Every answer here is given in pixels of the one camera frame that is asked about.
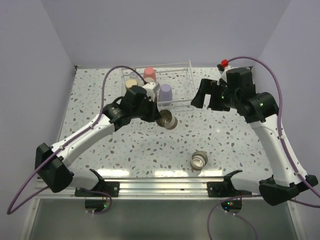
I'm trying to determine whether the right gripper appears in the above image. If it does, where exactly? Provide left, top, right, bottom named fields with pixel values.
left=190, top=78, right=240, bottom=112

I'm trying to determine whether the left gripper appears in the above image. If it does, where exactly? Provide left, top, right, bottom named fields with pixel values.
left=131, top=95, right=161, bottom=123

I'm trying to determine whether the cream brown metal cup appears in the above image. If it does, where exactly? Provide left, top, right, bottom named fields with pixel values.
left=124, top=78, right=139, bottom=91

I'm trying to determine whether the beige plastic cup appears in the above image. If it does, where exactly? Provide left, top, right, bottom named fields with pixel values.
left=144, top=77, right=156, bottom=84

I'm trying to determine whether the clear plastic cup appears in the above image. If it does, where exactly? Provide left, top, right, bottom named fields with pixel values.
left=129, top=71, right=139, bottom=79

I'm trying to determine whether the purple plastic cup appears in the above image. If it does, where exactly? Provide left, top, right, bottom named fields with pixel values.
left=158, top=83, right=173, bottom=106

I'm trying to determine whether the red plastic cup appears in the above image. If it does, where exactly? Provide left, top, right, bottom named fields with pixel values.
left=143, top=66, right=157, bottom=81

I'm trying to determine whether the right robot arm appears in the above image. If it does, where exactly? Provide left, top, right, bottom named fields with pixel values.
left=191, top=67, right=319, bottom=206

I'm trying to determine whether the left round controller board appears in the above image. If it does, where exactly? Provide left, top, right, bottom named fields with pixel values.
left=84, top=199, right=107, bottom=213

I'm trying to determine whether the round controller board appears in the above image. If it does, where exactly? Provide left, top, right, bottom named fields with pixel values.
left=84, top=199, right=107, bottom=213
left=220, top=199, right=243, bottom=214

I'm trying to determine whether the right round controller board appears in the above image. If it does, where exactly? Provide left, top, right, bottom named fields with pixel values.
left=220, top=199, right=243, bottom=214

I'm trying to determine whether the clear wire dish rack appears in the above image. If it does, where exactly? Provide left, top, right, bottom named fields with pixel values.
left=133, top=61, right=196, bottom=112

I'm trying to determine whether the aluminium front rail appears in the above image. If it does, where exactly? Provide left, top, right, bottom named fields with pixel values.
left=35, top=172, right=260, bottom=200

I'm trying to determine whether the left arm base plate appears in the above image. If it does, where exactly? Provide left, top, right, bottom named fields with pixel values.
left=74, top=181, right=120, bottom=198

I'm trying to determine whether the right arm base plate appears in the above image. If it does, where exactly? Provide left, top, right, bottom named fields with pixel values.
left=206, top=180, right=252, bottom=198

